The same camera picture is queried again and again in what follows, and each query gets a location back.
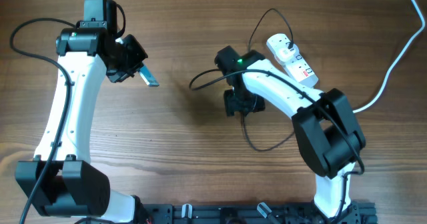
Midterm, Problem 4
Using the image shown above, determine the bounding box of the blue Galaxy smartphone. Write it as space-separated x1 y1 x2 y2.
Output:
139 65 159 87

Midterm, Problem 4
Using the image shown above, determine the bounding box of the black charging cable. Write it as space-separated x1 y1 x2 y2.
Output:
240 7 296 153

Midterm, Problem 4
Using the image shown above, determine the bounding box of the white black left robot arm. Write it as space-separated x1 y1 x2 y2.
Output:
15 28 151 223

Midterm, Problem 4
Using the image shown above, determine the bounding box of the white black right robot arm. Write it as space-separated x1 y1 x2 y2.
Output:
214 46 366 223

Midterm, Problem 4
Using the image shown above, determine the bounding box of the white charger adapter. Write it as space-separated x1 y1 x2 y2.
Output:
274 45 300 65

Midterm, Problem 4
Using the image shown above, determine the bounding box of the white power strip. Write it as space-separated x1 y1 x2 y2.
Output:
266 33 318 88

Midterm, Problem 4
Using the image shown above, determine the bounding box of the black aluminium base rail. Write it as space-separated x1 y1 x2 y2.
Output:
133 202 379 224

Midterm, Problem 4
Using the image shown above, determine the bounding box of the white power strip cord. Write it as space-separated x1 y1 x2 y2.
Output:
352 0 427 114

